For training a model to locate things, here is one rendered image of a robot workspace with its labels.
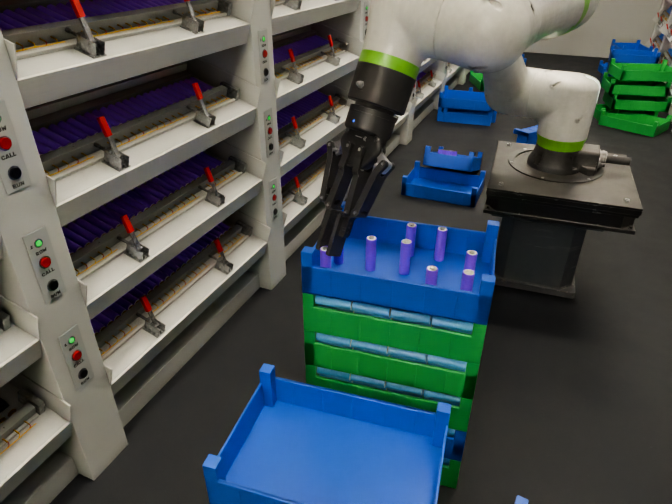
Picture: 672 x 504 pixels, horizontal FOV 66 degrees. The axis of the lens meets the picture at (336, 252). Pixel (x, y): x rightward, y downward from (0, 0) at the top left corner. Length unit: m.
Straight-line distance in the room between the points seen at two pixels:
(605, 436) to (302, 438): 0.70
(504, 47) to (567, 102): 0.76
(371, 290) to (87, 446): 0.62
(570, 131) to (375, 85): 0.83
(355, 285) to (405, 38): 0.37
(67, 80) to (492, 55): 0.62
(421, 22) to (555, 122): 0.80
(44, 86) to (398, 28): 0.52
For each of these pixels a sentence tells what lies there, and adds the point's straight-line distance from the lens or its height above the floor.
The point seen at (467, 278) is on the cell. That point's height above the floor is 0.46.
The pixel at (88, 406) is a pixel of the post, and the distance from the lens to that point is 1.10.
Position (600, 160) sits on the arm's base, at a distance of 1.62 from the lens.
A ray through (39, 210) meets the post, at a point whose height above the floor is 0.56.
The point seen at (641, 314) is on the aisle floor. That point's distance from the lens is 1.71.
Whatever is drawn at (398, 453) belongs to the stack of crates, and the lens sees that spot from 0.84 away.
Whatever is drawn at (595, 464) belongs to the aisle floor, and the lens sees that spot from 1.25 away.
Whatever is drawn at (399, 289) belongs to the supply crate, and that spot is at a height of 0.44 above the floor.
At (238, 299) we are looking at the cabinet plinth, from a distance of 1.51.
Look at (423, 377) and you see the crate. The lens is 0.92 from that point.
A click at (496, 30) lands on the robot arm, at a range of 0.75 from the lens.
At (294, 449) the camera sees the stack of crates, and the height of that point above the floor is 0.24.
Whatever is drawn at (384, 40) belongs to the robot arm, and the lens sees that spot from 0.80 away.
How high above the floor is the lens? 0.91
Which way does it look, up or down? 31 degrees down
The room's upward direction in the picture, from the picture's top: straight up
